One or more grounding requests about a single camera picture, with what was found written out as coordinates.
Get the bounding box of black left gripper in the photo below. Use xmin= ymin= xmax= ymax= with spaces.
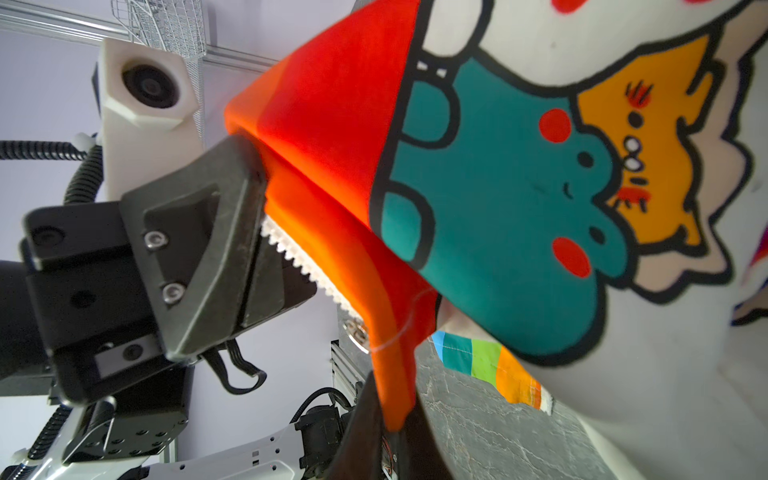
xmin=1 ymin=135 xmax=267 ymax=462

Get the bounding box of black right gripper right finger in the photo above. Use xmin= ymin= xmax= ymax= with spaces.
xmin=395 ymin=401 xmax=453 ymax=480

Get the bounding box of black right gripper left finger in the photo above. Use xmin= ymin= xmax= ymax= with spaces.
xmin=326 ymin=372 xmax=383 ymax=480

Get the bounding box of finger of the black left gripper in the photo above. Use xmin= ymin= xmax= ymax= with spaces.
xmin=239 ymin=238 xmax=317 ymax=329

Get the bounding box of colourful rainbow kids jacket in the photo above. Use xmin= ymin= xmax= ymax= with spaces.
xmin=225 ymin=1 xmax=767 ymax=479

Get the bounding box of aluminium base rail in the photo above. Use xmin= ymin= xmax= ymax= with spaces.
xmin=330 ymin=337 xmax=372 ymax=403

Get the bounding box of black left arm corrugated cable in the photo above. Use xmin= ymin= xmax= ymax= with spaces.
xmin=0 ymin=134 xmax=104 ymax=205

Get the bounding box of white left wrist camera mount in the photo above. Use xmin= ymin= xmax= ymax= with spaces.
xmin=97 ymin=38 xmax=204 ymax=201

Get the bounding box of white wire shelf basket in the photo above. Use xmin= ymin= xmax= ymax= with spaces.
xmin=110 ymin=0 xmax=207 ymax=138

